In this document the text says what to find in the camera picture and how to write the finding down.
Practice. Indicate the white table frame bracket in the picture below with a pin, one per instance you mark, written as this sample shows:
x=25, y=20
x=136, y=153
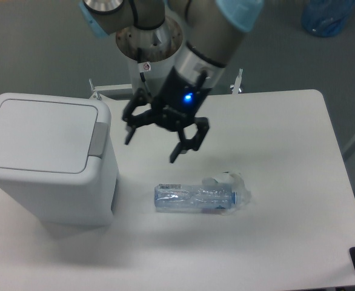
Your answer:
x=116, y=92

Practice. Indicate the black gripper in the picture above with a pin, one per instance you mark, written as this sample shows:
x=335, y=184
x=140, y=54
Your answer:
x=174, y=108

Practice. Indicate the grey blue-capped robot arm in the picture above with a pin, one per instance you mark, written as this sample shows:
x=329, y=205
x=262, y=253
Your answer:
x=212, y=32

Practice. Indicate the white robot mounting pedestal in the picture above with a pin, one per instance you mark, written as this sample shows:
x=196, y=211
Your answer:
x=150, y=54

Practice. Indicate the white lidded trash can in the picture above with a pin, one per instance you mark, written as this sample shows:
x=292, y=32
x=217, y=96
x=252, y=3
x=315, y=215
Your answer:
x=57, y=159

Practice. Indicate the crushed clear plastic bottle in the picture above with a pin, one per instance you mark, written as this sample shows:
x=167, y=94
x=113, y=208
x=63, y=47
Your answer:
x=194, y=198

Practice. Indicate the metal clamp screw right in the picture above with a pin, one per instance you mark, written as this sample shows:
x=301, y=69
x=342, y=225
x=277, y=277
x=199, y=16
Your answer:
x=237, y=87

